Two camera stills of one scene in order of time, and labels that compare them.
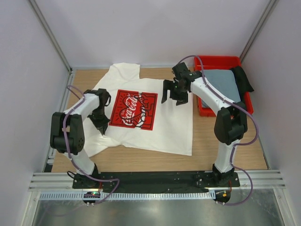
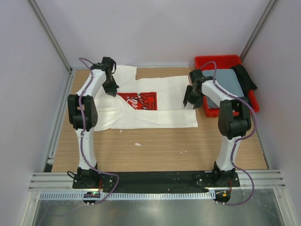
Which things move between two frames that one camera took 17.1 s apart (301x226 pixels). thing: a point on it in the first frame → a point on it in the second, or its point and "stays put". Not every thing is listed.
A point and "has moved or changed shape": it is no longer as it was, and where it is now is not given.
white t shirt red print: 138,118 has moved or changed shape
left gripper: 102,126 → 108,91
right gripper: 168,85 → 196,103
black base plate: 138,181 stays put
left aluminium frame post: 43,22 stays put
